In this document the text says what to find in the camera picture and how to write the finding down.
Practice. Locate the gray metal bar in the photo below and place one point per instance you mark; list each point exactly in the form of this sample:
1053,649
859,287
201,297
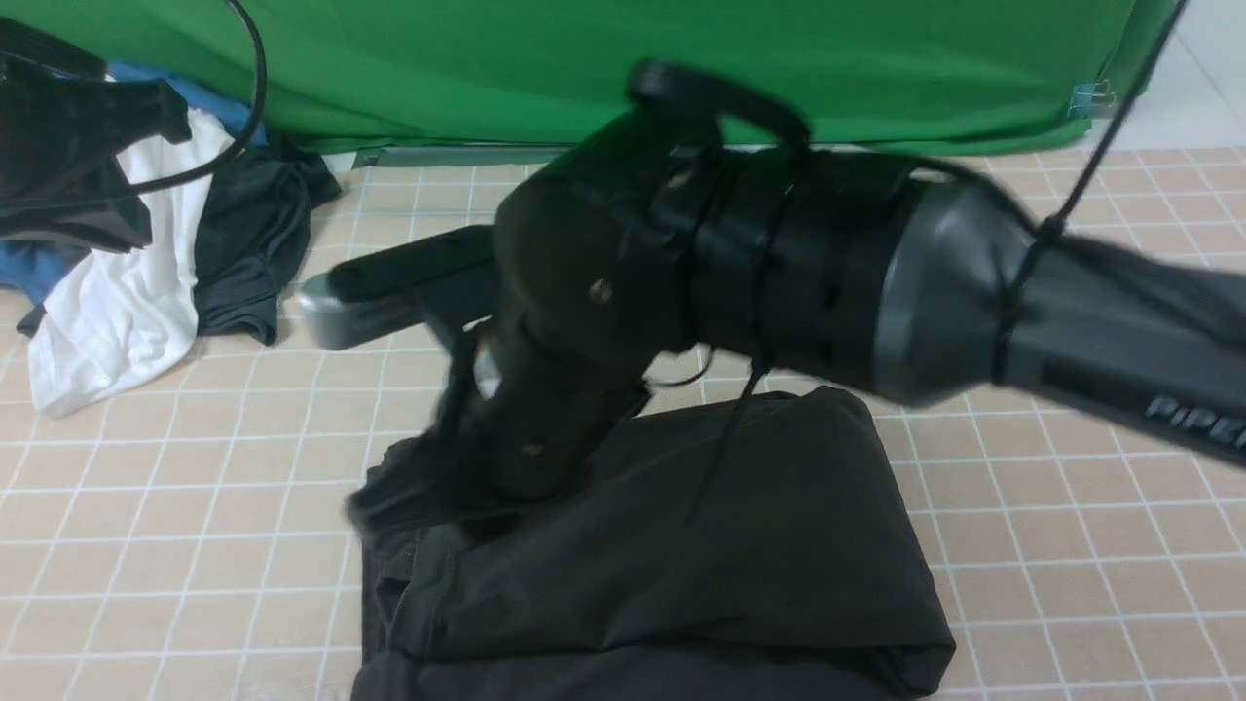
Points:
456,155

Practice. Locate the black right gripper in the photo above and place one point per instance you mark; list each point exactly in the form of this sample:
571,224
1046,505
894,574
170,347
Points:
521,415

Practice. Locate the dark gray long-sleeve shirt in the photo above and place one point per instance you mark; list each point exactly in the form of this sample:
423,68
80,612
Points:
797,577

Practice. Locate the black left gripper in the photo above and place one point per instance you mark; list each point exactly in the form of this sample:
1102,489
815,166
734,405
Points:
63,129

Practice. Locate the green backdrop cloth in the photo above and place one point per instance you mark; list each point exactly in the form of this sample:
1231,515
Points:
932,77

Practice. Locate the dark gray shirt in pile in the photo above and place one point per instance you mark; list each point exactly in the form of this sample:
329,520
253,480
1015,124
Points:
253,237

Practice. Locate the blue binder clip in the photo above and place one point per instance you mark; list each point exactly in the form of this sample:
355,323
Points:
1092,100

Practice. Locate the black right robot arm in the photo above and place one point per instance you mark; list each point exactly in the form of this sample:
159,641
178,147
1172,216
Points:
704,216

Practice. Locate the white shirt in pile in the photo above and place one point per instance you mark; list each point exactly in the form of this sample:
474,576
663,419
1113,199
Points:
119,321

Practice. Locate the blue shirt in pile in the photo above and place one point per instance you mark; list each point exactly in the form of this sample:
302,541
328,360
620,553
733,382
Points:
34,268

